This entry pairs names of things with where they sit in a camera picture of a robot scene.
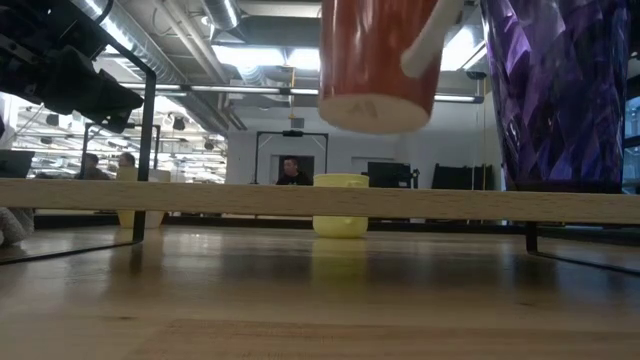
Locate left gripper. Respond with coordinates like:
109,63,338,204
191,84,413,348
0,44,145,134

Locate orange-yellow mug white handle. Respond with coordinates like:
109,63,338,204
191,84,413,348
116,166,172,230

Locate pale yellow small mug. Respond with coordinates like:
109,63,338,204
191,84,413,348
312,172,371,240

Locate red mug white handle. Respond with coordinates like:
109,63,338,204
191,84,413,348
318,0,465,135

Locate purple faceted cup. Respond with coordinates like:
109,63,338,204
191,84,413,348
480,0,632,194

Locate ceiling light tube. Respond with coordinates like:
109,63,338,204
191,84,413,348
433,93,485,105
119,83,321,96

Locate dark monitor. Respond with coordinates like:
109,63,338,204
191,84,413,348
0,149,36,180

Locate ceiling light panel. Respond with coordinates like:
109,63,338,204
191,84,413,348
212,43,321,71

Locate grey cloth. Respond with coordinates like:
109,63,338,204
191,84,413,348
0,206,35,246

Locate black monitor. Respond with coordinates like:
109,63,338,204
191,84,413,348
367,160,420,190

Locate black panels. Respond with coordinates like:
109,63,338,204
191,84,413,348
431,163,495,192

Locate black stand frame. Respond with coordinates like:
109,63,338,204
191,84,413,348
254,130,330,185
79,122,162,181

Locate large silver air duct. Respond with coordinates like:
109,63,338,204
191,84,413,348
69,0,236,134

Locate round silver duct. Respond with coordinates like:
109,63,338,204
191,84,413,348
201,0,242,31

